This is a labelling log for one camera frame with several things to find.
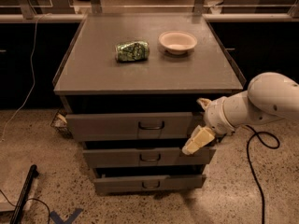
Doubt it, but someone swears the wire basket behind cabinet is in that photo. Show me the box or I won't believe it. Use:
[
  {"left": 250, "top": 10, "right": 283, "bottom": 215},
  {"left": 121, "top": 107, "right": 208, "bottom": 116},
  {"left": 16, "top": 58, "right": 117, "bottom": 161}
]
[{"left": 50, "top": 109, "right": 73, "bottom": 139}]

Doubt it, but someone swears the grey top drawer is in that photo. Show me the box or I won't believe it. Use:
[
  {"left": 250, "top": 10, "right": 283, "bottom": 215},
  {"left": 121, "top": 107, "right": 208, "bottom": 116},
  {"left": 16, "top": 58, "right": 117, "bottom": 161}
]
[{"left": 66, "top": 112, "right": 205, "bottom": 142}]

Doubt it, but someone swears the white hanging cable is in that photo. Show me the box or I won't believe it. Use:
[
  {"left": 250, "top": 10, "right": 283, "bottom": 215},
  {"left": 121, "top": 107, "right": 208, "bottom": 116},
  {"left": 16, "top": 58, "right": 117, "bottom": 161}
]
[{"left": 0, "top": 13, "right": 48, "bottom": 142}]

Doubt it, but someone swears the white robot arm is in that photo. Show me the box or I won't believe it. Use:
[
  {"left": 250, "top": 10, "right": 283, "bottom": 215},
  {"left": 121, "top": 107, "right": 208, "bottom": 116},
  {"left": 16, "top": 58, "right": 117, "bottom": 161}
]
[{"left": 182, "top": 72, "right": 299, "bottom": 155}]

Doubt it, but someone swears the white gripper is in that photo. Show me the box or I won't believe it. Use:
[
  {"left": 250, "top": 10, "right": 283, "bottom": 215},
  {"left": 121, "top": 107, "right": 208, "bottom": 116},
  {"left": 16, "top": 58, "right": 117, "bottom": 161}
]
[{"left": 182, "top": 97, "right": 235, "bottom": 155}]

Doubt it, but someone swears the crushed green soda can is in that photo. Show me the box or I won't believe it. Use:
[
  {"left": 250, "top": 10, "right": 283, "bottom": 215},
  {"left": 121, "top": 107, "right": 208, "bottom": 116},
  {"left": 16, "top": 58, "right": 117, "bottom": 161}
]
[{"left": 115, "top": 40, "right": 150, "bottom": 63}]

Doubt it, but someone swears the long dark lab bench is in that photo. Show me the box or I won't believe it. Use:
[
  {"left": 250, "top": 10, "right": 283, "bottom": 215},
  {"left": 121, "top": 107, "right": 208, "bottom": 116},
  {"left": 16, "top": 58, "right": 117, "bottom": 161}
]
[{"left": 0, "top": 12, "right": 299, "bottom": 110}]

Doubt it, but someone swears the white paper bowl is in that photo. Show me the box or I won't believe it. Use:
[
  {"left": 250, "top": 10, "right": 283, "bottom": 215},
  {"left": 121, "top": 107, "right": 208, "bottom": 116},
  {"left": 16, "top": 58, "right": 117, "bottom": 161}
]
[{"left": 158, "top": 31, "right": 197, "bottom": 55}]

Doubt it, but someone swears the grey middle drawer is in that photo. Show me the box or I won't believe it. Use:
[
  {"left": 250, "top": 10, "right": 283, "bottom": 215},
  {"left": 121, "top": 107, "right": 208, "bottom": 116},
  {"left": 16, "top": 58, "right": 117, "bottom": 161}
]
[{"left": 83, "top": 147, "right": 216, "bottom": 168}]

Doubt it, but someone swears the grey metal drawer cabinet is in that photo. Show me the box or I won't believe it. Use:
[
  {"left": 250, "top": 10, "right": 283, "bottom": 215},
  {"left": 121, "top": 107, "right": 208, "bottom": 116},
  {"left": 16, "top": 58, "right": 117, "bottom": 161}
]
[{"left": 54, "top": 13, "right": 246, "bottom": 193}]

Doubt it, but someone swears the blue tape cross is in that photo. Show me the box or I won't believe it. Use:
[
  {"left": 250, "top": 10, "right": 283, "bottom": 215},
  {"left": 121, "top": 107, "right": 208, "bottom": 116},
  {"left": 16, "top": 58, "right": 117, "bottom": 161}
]
[{"left": 50, "top": 207, "right": 84, "bottom": 224}]

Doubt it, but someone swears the thin black floor wire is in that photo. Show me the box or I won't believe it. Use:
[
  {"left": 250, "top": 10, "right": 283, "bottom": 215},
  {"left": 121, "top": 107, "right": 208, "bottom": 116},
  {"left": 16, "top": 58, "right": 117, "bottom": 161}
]
[{"left": 0, "top": 189, "right": 51, "bottom": 224}]

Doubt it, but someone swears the black floor cable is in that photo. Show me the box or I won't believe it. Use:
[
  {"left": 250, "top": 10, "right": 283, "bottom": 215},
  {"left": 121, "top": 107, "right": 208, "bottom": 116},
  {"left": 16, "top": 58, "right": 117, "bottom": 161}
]
[{"left": 242, "top": 124, "right": 281, "bottom": 224}]

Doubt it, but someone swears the grey drawer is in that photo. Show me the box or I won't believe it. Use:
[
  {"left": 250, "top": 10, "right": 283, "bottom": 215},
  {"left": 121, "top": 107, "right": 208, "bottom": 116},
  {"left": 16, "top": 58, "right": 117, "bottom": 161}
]
[
  {"left": 66, "top": 112, "right": 205, "bottom": 142},
  {"left": 83, "top": 147, "right": 216, "bottom": 168},
  {"left": 93, "top": 175, "right": 206, "bottom": 194}
]

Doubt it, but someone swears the black bar on floor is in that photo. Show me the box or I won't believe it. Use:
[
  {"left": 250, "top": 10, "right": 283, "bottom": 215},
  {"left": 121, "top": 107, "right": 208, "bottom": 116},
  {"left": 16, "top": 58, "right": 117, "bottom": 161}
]
[{"left": 9, "top": 164, "right": 38, "bottom": 224}]

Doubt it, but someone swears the grey bottom drawer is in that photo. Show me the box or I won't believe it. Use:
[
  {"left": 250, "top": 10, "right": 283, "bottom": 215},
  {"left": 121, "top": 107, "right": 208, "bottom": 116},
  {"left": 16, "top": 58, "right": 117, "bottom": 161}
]
[{"left": 93, "top": 175, "right": 206, "bottom": 194}]

